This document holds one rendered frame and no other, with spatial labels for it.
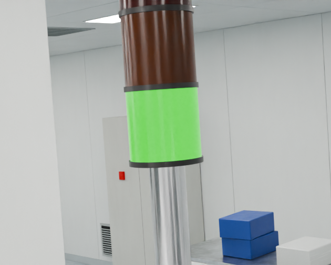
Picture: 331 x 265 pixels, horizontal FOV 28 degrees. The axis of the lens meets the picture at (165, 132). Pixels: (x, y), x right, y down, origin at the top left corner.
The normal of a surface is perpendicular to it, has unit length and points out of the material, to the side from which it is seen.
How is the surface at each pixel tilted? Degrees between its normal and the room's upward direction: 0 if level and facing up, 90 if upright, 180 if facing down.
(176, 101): 90
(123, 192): 90
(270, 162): 90
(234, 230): 90
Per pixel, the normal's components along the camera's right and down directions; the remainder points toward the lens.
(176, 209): 0.39, 0.02
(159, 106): -0.07, 0.06
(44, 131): 0.71, -0.01
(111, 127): -0.70, 0.08
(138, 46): -0.52, 0.08
